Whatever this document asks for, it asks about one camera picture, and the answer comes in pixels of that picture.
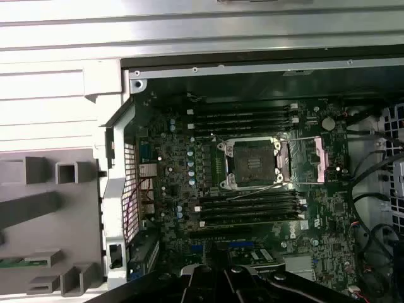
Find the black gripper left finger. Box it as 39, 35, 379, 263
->
97, 243, 222, 303

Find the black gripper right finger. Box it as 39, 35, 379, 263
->
220, 243, 359, 303

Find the thin wire locking lever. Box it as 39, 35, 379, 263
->
233, 184, 297, 200

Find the metal socket cover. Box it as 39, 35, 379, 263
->
276, 135, 329, 186

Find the CPU socket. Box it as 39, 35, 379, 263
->
217, 136, 285, 191

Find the blue expansion slot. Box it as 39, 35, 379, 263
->
190, 241, 254, 249

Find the long black expansion slot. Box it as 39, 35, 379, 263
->
188, 227, 255, 242

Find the silver chipset heatsink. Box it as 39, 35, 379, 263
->
283, 254, 314, 273

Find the black RAM slot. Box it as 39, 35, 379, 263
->
187, 117, 300, 130
192, 124, 294, 136
195, 198, 306, 211
192, 110, 294, 122
198, 191, 304, 205
198, 206, 306, 219
198, 213, 307, 227
187, 103, 299, 115

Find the green motherboard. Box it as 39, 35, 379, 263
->
134, 91, 359, 303

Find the small silver heatsink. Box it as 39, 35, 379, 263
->
139, 163, 158, 177

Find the grey parts rack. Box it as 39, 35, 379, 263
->
0, 148, 107, 299

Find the green RAM stick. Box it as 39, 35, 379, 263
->
0, 257, 25, 268

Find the silver drive cage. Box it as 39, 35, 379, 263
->
377, 104, 404, 222

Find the black PC case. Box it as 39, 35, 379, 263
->
97, 44, 404, 303

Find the black cable bundle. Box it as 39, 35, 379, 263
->
348, 148, 404, 285

